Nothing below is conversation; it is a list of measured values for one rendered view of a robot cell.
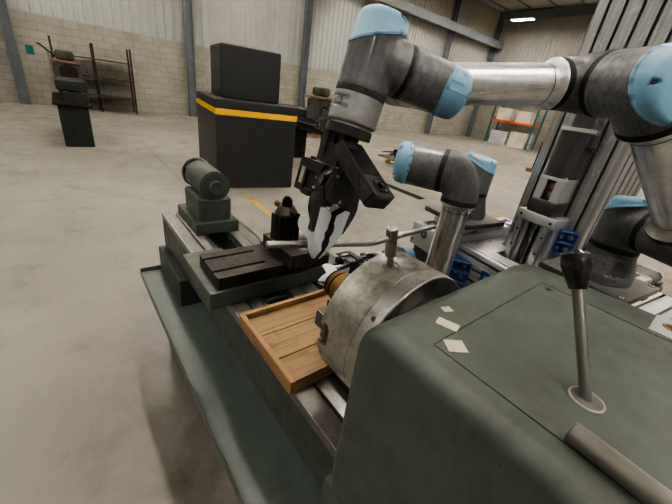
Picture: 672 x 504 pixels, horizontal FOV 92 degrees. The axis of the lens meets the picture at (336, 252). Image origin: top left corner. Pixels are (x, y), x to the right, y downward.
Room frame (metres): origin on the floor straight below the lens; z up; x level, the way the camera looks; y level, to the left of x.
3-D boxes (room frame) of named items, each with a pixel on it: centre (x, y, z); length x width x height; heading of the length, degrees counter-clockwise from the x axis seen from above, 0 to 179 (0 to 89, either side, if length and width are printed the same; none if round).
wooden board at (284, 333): (0.78, 0.02, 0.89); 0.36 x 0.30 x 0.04; 132
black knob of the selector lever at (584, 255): (0.35, -0.28, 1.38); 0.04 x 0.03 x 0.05; 42
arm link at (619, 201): (0.86, -0.76, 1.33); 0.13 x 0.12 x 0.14; 14
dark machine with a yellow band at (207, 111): (5.84, 1.89, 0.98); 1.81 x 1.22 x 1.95; 32
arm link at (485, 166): (1.29, -0.48, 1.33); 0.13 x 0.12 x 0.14; 67
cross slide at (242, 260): (1.05, 0.24, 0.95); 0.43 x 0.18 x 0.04; 132
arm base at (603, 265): (0.87, -0.76, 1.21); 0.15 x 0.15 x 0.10
